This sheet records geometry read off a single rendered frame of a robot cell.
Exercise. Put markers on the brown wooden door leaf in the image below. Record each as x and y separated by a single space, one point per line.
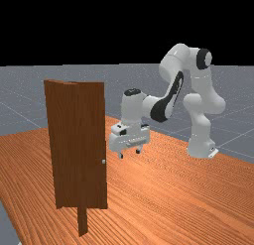
96 140

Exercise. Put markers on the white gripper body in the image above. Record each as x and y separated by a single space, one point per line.
127 140

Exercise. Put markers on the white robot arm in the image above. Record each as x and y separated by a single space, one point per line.
198 103

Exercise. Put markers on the brown wooden door frame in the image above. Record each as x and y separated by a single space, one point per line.
82 222

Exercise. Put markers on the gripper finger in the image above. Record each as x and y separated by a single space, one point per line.
121 154
139 150

